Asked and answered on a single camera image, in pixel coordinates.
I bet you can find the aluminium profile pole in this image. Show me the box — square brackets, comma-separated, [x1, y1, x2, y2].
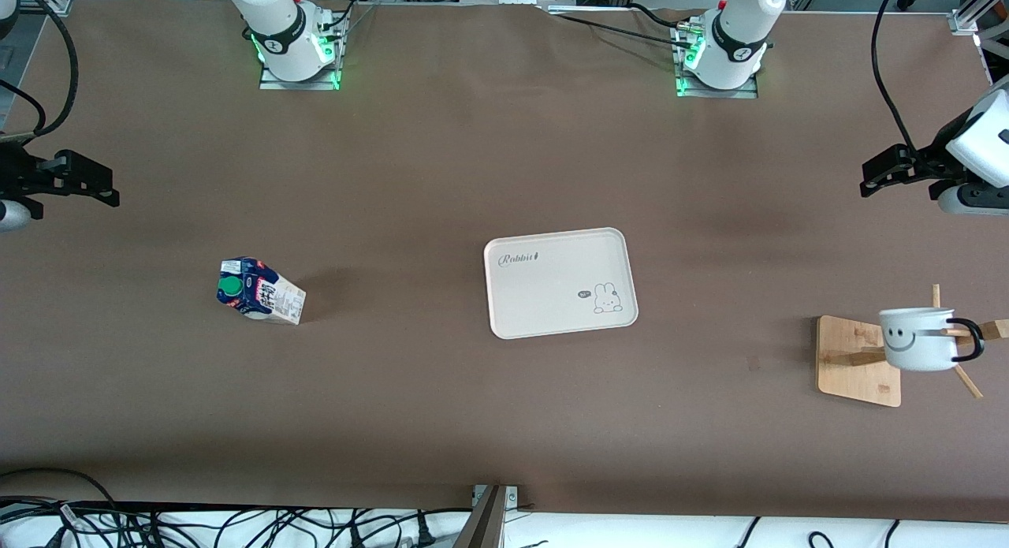
[453, 485, 519, 548]

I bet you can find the cream rabbit print tray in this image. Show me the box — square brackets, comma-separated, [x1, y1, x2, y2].
[483, 227, 639, 341]

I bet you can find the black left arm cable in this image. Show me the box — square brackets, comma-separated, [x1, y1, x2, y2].
[871, 0, 923, 158]

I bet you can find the blue white milk carton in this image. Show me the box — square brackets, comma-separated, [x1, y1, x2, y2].
[217, 256, 307, 326]

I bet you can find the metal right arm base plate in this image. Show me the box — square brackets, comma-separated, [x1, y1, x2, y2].
[259, 20, 344, 91]

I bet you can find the wooden cup rack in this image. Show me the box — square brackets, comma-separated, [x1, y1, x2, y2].
[816, 284, 1009, 408]

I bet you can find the black base cable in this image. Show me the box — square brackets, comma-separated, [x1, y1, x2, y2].
[627, 2, 694, 32]
[548, 12, 694, 50]

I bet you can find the white smiley cup black handle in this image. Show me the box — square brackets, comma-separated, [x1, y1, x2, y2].
[879, 308, 986, 371]

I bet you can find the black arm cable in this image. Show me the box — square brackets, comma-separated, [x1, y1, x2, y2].
[0, 0, 80, 139]
[871, 0, 923, 158]

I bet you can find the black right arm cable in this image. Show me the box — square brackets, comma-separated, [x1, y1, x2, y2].
[0, 0, 80, 139]

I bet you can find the brown table cover sheet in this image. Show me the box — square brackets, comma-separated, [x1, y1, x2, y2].
[0, 0, 1009, 525]

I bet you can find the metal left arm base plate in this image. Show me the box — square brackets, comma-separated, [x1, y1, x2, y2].
[674, 24, 759, 99]

